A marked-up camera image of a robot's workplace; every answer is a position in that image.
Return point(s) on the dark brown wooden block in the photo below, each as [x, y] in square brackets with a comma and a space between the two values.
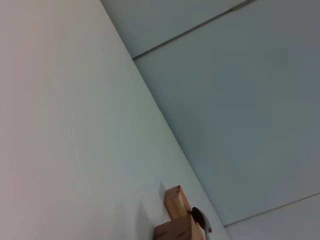
[175, 230]

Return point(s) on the light grooved wooden block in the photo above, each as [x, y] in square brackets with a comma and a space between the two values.
[176, 202]

